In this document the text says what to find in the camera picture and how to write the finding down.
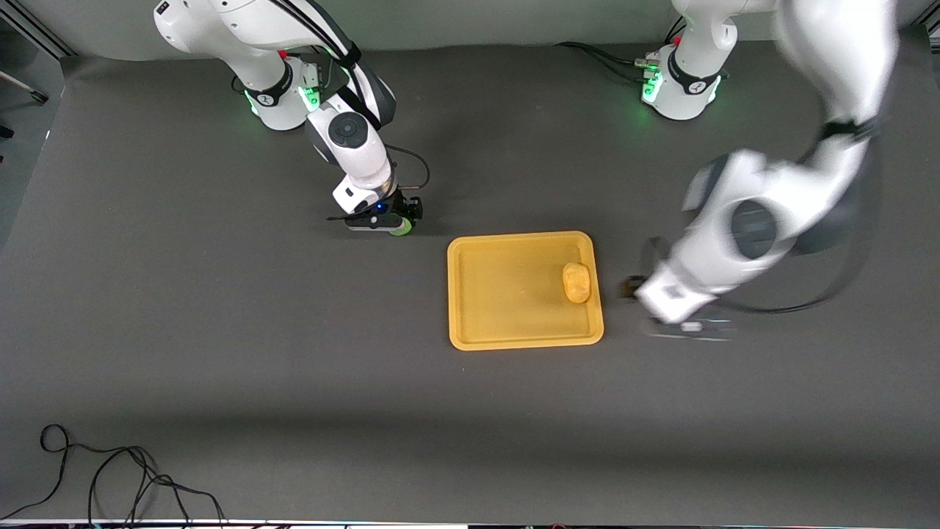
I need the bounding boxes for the yellow potato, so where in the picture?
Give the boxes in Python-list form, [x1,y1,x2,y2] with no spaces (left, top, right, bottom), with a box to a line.
[563,262,592,304]

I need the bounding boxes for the yellow plastic tray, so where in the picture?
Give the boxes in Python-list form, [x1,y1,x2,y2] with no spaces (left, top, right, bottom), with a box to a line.
[446,231,605,352]

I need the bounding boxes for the dark grey table cloth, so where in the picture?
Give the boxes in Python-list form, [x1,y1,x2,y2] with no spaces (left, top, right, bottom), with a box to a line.
[0,26,940,524]

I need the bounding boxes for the thin metal rod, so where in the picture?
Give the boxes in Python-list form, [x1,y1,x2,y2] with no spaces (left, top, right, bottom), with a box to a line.
[0,70,49,104]

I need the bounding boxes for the black right arm base cables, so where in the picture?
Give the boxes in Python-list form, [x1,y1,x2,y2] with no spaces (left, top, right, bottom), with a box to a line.
[290,46,337,95]

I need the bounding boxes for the black arm base cables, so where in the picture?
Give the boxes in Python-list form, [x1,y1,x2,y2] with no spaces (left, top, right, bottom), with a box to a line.
[290,46,337,95]
[554,15,687,83]

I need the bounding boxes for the black left arm base cables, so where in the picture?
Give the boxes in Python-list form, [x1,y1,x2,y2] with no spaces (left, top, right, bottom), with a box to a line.
[554,15,687,83]

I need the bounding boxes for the thin black loose cable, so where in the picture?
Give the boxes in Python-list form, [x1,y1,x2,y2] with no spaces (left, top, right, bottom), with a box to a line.
[0,424,228,527]

